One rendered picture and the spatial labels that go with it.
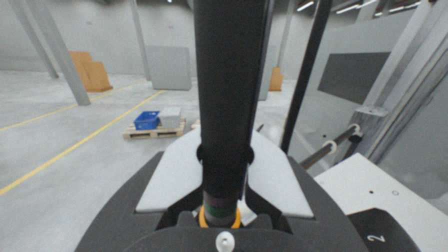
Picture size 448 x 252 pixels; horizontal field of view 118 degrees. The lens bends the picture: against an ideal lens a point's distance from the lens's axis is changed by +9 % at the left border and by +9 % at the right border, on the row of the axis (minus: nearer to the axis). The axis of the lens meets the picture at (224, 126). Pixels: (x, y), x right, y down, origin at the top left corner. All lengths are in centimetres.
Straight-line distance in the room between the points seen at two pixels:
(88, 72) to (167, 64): 323
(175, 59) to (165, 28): 573
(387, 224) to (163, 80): 758
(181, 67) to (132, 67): 722
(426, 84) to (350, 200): 51
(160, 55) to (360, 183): 743
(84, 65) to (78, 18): 747
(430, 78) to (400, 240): 64
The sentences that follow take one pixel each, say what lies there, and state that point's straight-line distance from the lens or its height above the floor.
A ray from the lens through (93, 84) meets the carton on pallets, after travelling 845.
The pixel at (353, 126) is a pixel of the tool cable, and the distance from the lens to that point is 53.
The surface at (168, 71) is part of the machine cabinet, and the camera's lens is 744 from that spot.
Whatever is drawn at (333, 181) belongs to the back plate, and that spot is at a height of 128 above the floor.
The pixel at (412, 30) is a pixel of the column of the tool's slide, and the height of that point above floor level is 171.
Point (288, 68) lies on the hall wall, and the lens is 1374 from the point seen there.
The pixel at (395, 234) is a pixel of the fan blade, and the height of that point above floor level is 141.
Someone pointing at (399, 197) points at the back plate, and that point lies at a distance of 54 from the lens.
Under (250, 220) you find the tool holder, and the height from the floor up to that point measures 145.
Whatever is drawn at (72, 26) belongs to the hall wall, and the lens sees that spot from 1583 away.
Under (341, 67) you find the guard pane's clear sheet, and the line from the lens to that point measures 116.
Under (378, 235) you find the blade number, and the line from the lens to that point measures 33.
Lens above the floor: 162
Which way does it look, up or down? 27 degrees down
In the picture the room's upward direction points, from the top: 2 degrees clockwise
